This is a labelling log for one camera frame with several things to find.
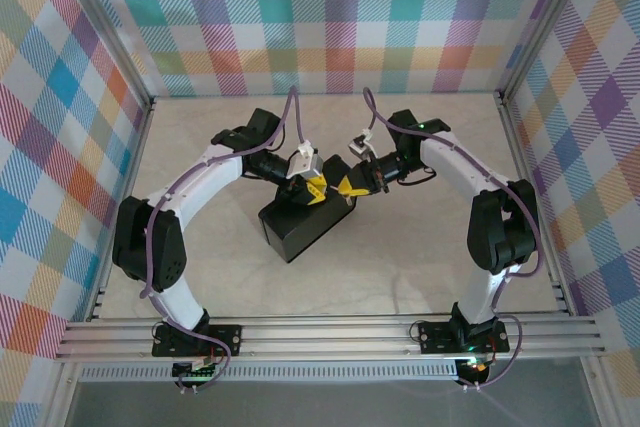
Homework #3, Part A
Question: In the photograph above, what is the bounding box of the starry night tin box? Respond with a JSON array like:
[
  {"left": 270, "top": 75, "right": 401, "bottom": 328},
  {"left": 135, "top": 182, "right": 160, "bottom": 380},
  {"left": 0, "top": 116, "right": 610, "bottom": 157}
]
[{"left": 258, "top": 154, "right": 359, "bottom": 264}]

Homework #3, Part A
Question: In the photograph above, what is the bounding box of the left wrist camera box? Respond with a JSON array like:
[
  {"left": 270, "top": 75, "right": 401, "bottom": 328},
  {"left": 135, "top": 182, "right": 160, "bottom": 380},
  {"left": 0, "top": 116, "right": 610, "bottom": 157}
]
[{"left": 285, "top": 139, "right": 324, "bottom": 181}]

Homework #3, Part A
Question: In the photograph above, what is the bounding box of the aluminium floor frame bar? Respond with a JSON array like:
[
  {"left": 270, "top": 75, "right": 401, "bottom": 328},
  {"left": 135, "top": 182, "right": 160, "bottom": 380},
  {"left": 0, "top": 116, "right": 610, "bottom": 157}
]
[
  {"left": 497, "top": 90, "right": 576, "bottom": 318},
  {"left": 84, "top": 96, "right": 157, "bottom": 323}
]

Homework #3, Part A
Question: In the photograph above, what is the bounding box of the aluminium mounting rail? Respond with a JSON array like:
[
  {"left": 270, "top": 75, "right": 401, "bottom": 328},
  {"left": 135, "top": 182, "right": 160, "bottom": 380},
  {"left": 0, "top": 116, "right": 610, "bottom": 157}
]
[{"left": 53, "top": 315, "right": 607, "bottom": 363}]

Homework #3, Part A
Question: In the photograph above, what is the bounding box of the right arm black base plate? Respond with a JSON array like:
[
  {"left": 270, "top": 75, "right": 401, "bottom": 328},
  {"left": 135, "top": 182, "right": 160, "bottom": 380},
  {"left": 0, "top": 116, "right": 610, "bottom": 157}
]
[{"left": 417, "top": 320, "right": 511, "bottom": 354}]

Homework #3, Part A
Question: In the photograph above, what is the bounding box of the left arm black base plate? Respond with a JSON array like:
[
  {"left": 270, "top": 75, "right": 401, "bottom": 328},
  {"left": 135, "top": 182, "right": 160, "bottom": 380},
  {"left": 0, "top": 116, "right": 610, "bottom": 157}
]
[{"left": 151, "top": 324, "right": 243, "bottom": 359}]

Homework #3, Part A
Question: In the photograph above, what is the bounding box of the slotted grey cable duct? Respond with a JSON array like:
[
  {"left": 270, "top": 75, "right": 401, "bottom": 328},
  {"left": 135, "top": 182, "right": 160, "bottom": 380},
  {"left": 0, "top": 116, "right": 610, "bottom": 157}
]
[{"left": 78, "top": 364, "right": 461, "bottom": 383}]

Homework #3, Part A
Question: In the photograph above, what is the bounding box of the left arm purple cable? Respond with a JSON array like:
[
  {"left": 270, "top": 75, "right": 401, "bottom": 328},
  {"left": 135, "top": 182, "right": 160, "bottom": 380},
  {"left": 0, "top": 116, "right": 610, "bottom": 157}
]
[{"left": 141, "top": 86, "right": 307, "bottom": 394}]

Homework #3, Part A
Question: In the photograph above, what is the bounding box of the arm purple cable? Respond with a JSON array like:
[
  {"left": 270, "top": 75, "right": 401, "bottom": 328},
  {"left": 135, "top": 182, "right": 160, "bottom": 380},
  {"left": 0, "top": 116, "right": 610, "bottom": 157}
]
[
  {"left": 141, "top": 86, "right": 307, "bottom": 394},
  {"left": 362, "top": 87, "right": 546, "bottom": 392}
]

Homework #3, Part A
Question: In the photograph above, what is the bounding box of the aluminium frame post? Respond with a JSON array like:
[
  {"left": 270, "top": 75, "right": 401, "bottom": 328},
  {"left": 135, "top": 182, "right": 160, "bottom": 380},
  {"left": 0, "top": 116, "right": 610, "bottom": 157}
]
[
  {"left": 582, "top": 359, "right": 614, "bottom": 427},
  {"left": 43, "top": 360, "right": 84, "bottom": 427},
  {"left": 497, "top": 0, "right": 601, "bottom": 103},
  {"left": 52, "top": 0, "right": 155, "bottom": 111}
]

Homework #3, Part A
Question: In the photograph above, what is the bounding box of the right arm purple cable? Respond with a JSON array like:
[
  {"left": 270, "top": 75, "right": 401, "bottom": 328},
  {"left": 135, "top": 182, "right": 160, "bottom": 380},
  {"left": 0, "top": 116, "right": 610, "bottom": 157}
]
[{"left": 362, "top": 87, "right": 546, "bottom": 392}]

